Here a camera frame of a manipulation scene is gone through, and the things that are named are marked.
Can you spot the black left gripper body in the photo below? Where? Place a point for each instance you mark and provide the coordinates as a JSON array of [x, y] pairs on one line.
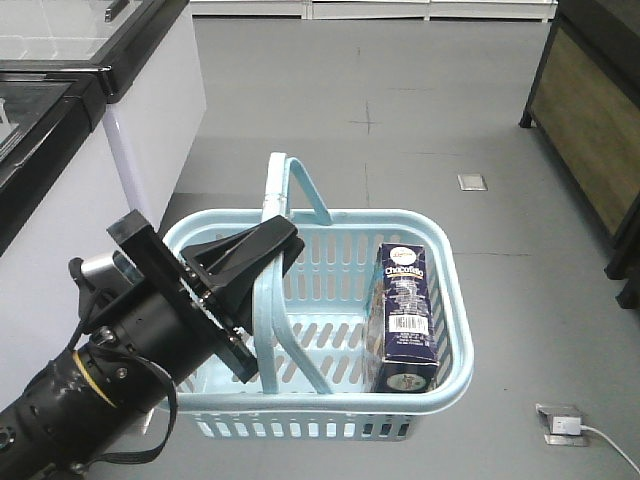
[[144, 324]]

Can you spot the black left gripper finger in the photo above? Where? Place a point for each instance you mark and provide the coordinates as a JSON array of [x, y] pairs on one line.
[[232, 304], [240, 258]]

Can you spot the light blue plastic basket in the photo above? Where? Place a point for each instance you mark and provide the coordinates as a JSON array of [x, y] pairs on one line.
[[310, 323]]

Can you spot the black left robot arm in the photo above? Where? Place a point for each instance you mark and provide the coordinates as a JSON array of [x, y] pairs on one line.
[[58, 427]]

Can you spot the near white chest freezer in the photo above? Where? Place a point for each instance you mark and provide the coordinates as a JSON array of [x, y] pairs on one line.
[[59, 190]]

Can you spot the white chest freezer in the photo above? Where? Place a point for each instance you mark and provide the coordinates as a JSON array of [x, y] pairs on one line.
[[59, 190], [145, 58]]

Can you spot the dark blue Chocofello cookie box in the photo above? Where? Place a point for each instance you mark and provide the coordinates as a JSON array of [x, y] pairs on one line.
[[400, 353]]

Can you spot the far white chest freezer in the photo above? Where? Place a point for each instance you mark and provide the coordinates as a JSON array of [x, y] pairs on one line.
[[145, 58]]

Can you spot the steel floor socket plate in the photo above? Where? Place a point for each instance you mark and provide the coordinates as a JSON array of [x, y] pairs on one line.
[[472, 182]]

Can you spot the floor socket with white plug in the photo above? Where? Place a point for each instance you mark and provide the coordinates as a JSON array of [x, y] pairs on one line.
[[562, 424]]

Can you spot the dark wood display stand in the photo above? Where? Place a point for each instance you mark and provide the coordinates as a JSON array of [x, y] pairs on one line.
[[584, 99]]

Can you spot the white supermarket shelf unit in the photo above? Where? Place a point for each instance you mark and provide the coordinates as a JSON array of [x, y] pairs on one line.
[[355, 10]]

